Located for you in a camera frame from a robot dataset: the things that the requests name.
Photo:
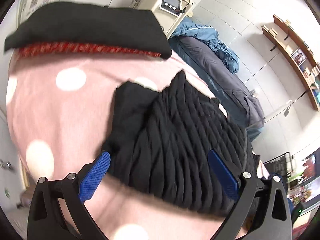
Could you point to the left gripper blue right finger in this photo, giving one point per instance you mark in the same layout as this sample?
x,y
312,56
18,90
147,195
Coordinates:
x,y
272,219

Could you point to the pink polka dot bedsheet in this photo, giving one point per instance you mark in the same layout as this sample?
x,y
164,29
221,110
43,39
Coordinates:
x,y
59,111

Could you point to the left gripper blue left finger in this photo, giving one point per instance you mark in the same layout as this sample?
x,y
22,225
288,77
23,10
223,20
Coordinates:
x,y
46,220

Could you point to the wooden wall shelf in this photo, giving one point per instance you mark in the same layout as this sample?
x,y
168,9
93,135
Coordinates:
x,y
298,54

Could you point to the digital clock device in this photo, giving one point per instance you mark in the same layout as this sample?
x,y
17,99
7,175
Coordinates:
x,y
171,6

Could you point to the blue blanket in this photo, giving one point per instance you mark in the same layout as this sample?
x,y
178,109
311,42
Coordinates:
x,y
210,37

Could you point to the black wire rack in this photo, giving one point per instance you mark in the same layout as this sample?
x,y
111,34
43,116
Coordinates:
x,y
281,164

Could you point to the black folded garment red trim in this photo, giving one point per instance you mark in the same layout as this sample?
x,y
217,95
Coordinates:
x,y
75,27

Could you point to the black quilted jacket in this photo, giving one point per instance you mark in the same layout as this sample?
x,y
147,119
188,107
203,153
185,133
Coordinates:
x,y
159,145

